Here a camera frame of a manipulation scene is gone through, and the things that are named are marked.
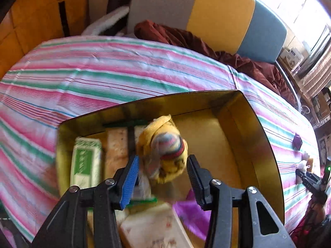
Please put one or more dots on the small green white box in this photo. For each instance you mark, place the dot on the small green white box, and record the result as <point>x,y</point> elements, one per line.
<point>86,164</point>

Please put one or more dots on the white medicine box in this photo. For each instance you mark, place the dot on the white medicine box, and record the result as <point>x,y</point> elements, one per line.
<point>158,226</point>

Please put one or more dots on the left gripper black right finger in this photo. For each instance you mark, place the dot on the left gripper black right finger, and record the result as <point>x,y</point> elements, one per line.
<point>259,225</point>

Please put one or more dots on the purple snack packet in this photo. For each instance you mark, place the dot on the purple snack packet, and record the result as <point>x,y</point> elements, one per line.
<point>193,217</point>
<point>297,142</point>

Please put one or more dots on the yellow sponge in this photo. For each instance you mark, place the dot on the yellow sponge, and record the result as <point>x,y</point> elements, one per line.
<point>309,164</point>

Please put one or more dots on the striped bed sheet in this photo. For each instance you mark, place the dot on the striped bed sheet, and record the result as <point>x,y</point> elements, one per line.
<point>68,77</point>

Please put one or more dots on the maroon blanket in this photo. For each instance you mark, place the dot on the maroon blanket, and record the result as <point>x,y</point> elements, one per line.
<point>265,73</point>

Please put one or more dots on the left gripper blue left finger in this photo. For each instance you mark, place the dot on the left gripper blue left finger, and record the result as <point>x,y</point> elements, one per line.
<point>66,224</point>

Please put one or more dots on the white appliance box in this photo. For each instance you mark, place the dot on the white appliance box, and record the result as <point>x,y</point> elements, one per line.
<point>292,57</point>

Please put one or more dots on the wooden side desk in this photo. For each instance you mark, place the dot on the wooden side desk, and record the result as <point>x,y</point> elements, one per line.
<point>315,107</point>

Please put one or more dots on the gold interior storage box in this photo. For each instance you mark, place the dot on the gold interior storage box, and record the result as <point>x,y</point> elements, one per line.
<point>221,129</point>

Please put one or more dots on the yellow sock ball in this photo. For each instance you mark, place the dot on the yellow sock ball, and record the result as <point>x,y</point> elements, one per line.
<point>163,150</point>

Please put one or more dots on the wooden wardrobe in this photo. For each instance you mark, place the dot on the wooden wardrobe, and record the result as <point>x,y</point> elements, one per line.
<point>28,23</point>

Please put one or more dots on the red jacket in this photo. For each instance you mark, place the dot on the red jacket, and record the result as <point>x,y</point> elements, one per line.
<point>314,228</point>

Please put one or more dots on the white plastic wrap ball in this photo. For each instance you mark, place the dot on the white plastic wrap ball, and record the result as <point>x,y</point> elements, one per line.
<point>305,156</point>

